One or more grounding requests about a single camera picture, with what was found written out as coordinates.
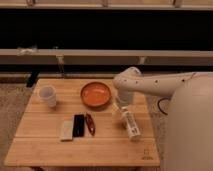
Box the orange ceramic bowl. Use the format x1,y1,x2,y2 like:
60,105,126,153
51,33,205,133
80,82,111,107

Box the red oblong case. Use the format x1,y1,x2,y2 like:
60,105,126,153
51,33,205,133
85,113,95,136

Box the black rectangular block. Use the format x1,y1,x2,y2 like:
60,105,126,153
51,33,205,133
73,114,84,137

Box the white rectangular block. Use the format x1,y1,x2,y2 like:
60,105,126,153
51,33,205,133
60,121,73,141

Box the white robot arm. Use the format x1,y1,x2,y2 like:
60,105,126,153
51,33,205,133
113,67,213,171

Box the white bottle with label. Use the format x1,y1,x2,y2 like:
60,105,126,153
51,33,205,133
121,107,141,141

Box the wooden table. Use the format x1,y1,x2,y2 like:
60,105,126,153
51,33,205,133
5,79,160,167

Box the white plastic cup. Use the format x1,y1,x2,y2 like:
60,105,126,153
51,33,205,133
38,85,57,107

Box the black cables on floor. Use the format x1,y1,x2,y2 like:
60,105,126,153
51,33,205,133
157,97,172,116

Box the white horizontal rail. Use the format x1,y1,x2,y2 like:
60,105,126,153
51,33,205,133
0,48,213,65

